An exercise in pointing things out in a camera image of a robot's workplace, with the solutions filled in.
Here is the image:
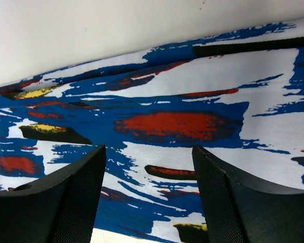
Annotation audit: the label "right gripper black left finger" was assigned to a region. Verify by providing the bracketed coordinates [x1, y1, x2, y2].
[0, 145, 106, 242]

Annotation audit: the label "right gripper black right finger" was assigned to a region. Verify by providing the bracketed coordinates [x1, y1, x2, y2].
[192, 145, 304, 242]

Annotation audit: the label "blue white patterned trousers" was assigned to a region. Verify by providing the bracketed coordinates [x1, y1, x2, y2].
[0, 19, 304, 242]

